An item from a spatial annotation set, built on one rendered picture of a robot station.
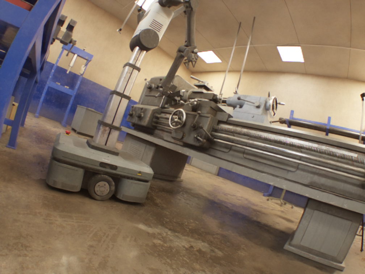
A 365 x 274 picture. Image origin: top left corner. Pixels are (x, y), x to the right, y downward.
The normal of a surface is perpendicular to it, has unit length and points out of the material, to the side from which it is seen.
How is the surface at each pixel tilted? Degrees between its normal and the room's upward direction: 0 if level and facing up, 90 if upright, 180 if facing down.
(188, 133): 90
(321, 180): 90
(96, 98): 90
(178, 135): 90
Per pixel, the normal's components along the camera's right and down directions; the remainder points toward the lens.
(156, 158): 0.69, 0.20
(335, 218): -0.64, -0.26
